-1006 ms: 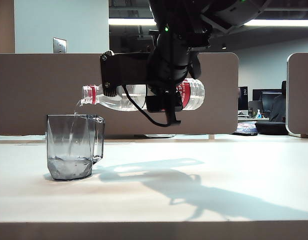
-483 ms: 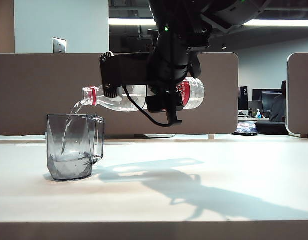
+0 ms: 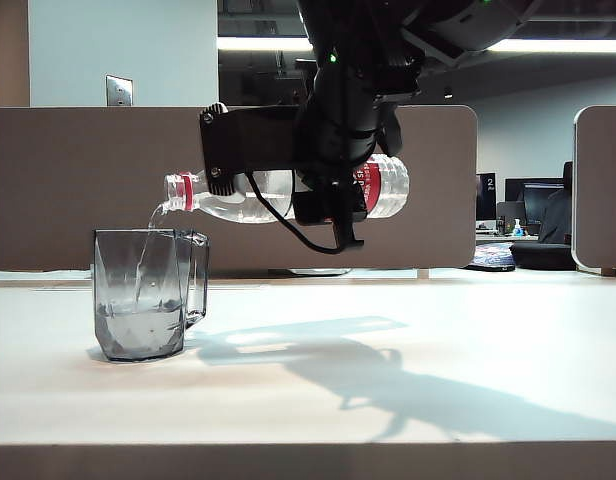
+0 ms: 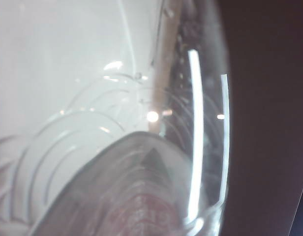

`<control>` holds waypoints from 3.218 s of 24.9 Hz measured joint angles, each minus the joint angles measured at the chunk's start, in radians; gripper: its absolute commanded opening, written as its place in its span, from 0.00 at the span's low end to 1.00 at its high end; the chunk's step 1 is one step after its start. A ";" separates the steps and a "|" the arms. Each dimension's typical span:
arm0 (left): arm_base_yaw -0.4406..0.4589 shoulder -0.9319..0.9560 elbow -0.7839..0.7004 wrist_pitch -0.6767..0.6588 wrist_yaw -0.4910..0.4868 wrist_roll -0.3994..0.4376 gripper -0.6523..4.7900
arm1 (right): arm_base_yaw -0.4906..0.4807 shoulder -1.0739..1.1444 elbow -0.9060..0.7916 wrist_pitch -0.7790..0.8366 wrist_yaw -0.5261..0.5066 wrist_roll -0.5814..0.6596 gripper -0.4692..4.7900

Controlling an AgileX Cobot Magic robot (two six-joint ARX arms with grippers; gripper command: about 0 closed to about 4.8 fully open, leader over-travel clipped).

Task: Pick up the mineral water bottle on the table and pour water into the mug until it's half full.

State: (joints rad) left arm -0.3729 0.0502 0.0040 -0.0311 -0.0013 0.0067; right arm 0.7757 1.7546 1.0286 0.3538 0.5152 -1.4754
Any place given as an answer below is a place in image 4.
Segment red-labelled clear water bottle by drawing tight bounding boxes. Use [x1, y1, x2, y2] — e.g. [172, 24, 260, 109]
[0, 0, 233, 236]

